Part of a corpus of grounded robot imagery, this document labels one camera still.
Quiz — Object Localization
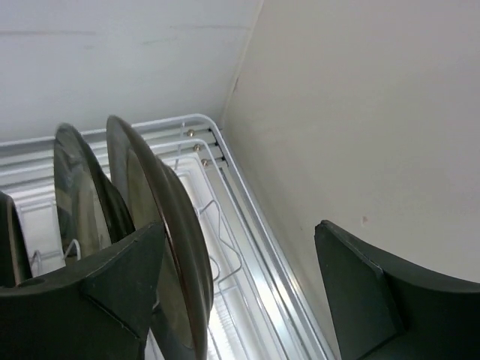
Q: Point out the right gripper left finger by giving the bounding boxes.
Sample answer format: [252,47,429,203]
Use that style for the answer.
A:
[1,222,164,359]

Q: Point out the white wire dish rack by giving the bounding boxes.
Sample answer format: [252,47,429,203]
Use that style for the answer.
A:
[1,114,334,359]

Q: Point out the striped dark rim plate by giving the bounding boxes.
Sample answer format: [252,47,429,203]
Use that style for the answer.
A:
[53,123,135,265]

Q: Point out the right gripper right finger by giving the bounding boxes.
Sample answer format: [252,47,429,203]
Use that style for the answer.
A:
[314,220,479,359]

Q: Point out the silver rim plate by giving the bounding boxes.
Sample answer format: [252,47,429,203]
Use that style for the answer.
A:
[106,115,215,360]
[1,192,32,288]

